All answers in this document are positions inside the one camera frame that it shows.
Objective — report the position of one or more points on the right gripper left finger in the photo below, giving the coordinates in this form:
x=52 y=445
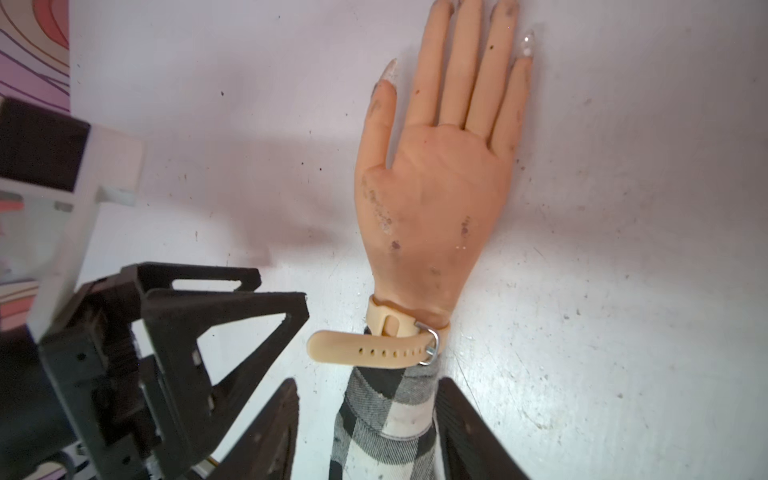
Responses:
x=266 y=450

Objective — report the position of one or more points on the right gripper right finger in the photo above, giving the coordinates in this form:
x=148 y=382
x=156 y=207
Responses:
x=469 y=449

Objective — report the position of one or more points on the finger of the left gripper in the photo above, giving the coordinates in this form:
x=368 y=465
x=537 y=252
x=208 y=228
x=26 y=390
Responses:
x=155 y=280
x=211 y=351

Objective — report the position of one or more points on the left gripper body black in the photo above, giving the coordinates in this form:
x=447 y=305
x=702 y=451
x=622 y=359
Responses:
x=83 y=382

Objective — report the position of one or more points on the mannequin hand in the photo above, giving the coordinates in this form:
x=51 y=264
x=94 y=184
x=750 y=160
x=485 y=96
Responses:
x=427 y=205

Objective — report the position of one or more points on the plaid sleeve mannequin forearm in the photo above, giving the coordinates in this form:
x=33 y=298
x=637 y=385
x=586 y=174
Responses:
x=385 y=427

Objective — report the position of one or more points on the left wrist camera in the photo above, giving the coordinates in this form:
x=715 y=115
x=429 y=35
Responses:
x=56 y=173

